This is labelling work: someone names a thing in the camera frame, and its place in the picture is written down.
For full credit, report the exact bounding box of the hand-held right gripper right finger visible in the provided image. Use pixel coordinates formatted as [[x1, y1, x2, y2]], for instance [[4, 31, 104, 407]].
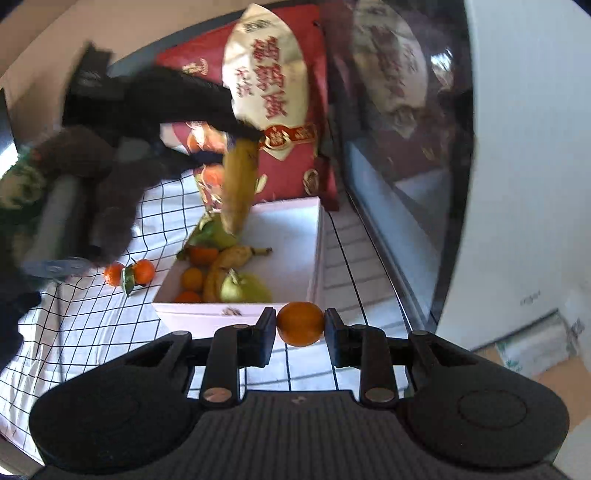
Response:
[[324, 308, 476, 409]]

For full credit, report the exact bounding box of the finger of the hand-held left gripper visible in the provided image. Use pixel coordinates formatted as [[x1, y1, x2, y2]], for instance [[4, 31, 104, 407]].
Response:
[[134, 75, 265, 142], [159, 147, 225, 180]]

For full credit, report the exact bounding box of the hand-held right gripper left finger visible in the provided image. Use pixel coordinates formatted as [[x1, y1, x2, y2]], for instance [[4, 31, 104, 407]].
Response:
[[122, 307, 277, 411]]

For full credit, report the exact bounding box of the green pear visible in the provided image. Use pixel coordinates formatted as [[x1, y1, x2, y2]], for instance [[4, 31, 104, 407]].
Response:
[[220, 271, 273, 304], [187, 215, 238, 250]]

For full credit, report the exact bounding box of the red printed cardboard box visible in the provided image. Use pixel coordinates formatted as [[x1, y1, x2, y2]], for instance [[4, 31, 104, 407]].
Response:
[[152, 2, 340, 344]]

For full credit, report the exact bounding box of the black monitor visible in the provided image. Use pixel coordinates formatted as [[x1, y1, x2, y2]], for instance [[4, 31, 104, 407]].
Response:
[[0, 88, 19, 160]]

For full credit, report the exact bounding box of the orange mandarin with leaf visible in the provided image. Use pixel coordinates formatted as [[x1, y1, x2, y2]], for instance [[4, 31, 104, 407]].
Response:
[[121, 258, 156, 297]]

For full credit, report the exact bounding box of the green patterned cloth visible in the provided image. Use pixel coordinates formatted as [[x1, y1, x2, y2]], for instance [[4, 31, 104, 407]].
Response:
[[0, 150, 49, 224]]

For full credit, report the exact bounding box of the green-white tissue pack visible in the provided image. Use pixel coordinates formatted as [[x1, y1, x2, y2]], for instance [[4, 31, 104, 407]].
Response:
[[496, 308, 583, 376]]

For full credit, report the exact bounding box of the dark cloth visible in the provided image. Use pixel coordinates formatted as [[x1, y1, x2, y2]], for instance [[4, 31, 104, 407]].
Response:
[[0, 222, 44, 374]]

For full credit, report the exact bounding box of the white appliance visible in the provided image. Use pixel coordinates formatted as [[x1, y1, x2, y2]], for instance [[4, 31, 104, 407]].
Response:
[[434, 0, 591, 349]]

